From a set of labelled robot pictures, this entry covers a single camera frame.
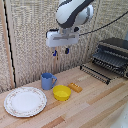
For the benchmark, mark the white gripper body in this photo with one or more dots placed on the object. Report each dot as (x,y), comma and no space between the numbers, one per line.
(62,38)

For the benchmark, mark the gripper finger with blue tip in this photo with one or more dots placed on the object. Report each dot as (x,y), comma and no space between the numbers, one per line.
(67,50)
(54,52)

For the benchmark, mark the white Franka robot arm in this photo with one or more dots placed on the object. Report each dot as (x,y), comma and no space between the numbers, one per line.
(71,13)

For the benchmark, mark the blue mug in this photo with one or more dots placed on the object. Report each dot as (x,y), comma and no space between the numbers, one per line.
(47,81)

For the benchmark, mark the orange rectangular block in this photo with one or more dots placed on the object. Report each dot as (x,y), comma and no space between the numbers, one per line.
(75,87)

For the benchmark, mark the yellow bowl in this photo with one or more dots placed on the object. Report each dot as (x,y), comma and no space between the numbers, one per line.
(62,92)

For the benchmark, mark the white floral rim plate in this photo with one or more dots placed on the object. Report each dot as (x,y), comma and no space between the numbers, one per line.
(25,101)

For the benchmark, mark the black vertical wall strip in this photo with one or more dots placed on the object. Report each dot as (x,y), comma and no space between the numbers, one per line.
(10,50)

